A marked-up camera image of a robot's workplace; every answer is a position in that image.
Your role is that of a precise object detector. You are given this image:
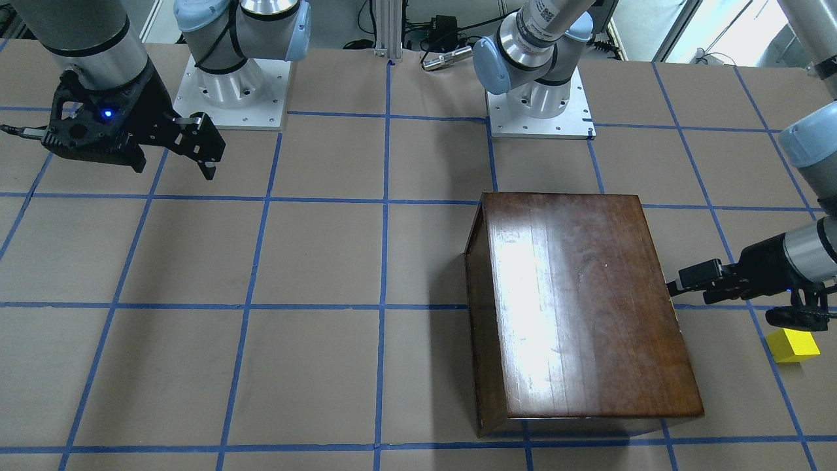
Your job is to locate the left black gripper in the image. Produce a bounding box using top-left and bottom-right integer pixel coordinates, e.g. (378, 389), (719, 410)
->
(666, 234), (796, 304)

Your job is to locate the yellow block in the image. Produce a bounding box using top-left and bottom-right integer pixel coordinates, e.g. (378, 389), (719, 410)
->
(765, 328), (820, 364)

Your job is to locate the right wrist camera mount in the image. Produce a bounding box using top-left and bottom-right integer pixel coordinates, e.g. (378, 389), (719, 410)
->
(40, 69), (146, 173)

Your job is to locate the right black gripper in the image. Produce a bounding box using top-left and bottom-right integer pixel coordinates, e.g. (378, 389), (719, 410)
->
(114, 60), (226, 181)

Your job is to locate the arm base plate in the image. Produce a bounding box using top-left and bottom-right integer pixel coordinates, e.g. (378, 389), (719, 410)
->
(173, 56), (295, 131)
(485, 68), (597, 140)

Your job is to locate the dark wooden drawer box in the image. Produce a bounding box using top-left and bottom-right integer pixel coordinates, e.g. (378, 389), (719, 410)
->
(464, 192), (705, 436)

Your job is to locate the silver cylinder connector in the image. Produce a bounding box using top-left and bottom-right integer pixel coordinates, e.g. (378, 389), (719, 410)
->
(421, 46), (473, 72)

